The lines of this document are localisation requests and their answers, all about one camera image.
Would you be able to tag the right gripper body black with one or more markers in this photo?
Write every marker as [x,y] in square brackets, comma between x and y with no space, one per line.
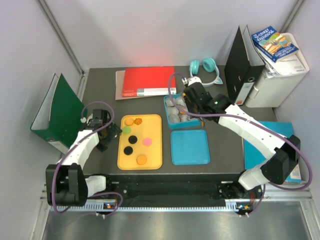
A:
[192,107]

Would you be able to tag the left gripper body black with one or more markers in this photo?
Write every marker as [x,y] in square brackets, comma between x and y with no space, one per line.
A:
[106,139]

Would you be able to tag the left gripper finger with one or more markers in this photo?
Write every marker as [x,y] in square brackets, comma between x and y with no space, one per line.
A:
[102,146]
[116,130]

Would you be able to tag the black cookie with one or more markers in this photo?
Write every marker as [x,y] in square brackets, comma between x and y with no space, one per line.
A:
[132,139]
[128,150]

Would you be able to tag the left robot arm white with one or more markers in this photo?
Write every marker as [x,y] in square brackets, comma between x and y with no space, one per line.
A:
[65,180]

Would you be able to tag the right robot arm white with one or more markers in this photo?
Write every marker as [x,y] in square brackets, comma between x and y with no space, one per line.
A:
[280,152]

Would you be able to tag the green cookie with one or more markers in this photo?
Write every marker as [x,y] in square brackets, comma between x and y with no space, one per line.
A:
[126,130]

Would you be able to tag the round tan cookie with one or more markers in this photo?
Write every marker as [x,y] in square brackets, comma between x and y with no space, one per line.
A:
[129,121]

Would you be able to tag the brown flower cookie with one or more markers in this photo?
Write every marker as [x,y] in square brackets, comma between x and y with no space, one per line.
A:
[138,121]

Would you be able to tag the teal cookie tin box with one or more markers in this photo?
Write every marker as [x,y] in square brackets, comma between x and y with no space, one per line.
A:
[175,120]

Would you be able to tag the yellow plastic tray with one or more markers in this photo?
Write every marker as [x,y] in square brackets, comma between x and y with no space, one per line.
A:
[151,127]

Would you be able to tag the teal tin lid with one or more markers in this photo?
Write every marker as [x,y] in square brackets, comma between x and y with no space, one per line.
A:
[189,147]

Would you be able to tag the pink cookie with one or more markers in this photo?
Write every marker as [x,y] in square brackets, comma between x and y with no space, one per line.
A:
[147,141]

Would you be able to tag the teal cat ear headphones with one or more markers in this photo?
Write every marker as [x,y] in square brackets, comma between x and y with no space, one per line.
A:
[210,66]

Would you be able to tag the round orange biscuit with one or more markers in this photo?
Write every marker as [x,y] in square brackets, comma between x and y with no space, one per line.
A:
[141,159]

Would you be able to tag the brown notebook under red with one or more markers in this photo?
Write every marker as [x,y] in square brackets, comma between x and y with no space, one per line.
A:
[119,80]

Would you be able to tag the blue folder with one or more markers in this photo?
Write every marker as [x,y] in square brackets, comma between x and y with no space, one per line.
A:
[253,157]

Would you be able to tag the white storage bin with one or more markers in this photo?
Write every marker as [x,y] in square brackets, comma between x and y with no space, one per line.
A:
[269,91]

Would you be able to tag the blue paperback book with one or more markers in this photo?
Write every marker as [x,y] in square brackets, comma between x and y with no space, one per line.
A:
[273,44]

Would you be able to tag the white papers in bin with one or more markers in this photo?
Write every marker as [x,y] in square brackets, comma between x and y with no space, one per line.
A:
[289,66]

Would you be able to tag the green ring binder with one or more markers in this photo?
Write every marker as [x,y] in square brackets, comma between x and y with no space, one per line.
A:
[58,120]

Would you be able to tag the black ring binder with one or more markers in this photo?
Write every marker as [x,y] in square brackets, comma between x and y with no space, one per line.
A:
[243,67]

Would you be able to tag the grey slotted cable duct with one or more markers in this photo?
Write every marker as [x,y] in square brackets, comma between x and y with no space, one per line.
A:
[101,206]

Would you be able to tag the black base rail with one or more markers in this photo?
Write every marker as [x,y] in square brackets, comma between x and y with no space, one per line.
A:
[215,186]

